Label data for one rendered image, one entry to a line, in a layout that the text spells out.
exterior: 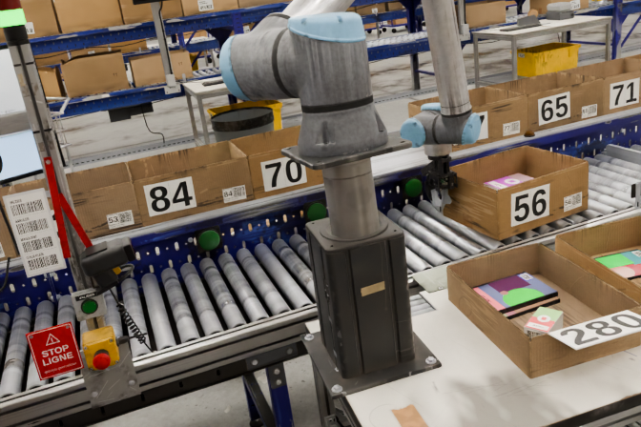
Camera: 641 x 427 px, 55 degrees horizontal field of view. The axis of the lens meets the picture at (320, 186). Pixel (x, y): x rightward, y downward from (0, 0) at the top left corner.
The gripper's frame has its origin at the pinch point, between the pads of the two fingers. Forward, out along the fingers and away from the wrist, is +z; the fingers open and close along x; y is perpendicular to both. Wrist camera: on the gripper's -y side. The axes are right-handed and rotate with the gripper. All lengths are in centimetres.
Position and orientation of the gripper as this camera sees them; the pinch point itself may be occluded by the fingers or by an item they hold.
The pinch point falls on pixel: (439, 207)
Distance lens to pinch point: 217.6
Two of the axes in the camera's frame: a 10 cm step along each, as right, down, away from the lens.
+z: 1.3, 9.4, 3.3
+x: 9.3, -2.3, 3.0
